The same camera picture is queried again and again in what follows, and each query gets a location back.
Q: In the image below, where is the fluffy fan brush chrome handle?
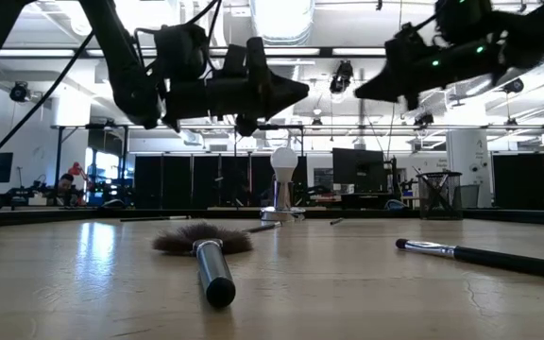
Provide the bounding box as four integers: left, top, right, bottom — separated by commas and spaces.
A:
151, 221, 255, 310

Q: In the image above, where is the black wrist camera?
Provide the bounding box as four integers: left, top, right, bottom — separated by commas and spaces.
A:
434, 0, 495, 46
152, 23, 210, 83

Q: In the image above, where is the black ceiling camera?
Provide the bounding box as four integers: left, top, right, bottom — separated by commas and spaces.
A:
501, 76, 526, 95
413, 111, 436, 128
8, 80, 32, 104
329, 59, 355, 94

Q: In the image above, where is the grey office chair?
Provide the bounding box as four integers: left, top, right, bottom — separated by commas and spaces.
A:
455, 183, 482, 210

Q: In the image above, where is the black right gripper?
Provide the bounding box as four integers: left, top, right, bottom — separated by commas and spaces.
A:
353, 22, 508, 113

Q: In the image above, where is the silver ceiling air duct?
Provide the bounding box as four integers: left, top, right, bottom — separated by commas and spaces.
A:
249, 0, 316, 148

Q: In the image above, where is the person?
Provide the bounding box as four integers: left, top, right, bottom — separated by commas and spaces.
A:
56, 172, 78, 207

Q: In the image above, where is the black room divider panel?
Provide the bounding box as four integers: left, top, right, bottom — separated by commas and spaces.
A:
192, 155, 221, 210
161, 155, 193, 210
220, 155, 250, 210
492, 153, 544, 210
250, 155, 274, 210
133, 155, 162, 210

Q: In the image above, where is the black computer monitor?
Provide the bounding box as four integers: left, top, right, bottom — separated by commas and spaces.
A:
331, 146, 387, 195

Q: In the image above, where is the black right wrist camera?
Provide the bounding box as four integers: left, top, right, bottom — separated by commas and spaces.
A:
434, 0, 495, 46

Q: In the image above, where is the red desk lamp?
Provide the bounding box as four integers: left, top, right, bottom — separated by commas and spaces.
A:
67, 161, 90, 183

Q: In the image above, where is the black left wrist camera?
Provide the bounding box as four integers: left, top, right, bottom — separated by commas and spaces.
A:
152, 23, 210, 83

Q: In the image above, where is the black overhead frame bar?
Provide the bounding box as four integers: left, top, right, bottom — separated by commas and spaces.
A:
0, 45, 544, 60

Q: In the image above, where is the white bulb chrome lamp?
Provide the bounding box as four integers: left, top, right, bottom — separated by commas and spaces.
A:
259, 146, 307, 223

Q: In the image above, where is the black mesh pencil cup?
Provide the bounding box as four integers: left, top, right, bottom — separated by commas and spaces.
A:
416, 170, 464, 221

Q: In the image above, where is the white column with cameras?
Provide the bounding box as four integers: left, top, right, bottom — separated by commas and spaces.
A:
446, 128, 493, 210

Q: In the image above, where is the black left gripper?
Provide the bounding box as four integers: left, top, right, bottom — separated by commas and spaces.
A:
161, 36, 311, 138

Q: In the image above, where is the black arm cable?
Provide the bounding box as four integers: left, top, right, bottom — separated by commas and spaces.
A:
0, 30, 96, 177

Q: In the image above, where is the black brush silver ferrule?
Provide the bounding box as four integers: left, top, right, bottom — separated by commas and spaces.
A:
394, 237, 544, 283

